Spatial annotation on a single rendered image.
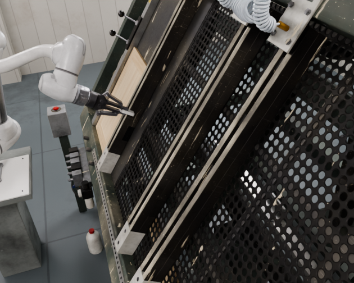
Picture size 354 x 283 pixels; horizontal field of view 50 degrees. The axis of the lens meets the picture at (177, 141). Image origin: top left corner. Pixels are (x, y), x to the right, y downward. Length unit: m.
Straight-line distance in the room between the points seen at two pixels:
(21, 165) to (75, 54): 1.01
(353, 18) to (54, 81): 1.19
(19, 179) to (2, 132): 0.29
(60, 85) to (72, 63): 0.11
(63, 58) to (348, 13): 1.16
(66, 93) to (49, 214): 1.69
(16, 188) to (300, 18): 1.80
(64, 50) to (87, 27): 3.87
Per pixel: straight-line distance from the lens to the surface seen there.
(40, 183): 3.56
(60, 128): 2.64
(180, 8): 1.74
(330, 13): 0.97
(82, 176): 2.29
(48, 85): 1.68
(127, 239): 1.55
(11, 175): 2.43
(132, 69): 2.14
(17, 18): 5.51
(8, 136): 2.43
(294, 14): 1.04
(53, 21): 5.52
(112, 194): 1.90
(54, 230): 3.08
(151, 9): 2.22
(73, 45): 1.70
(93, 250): 2.80
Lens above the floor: 2.15
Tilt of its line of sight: 35 degrees down
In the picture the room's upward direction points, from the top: 3 degrees counter-clockwise
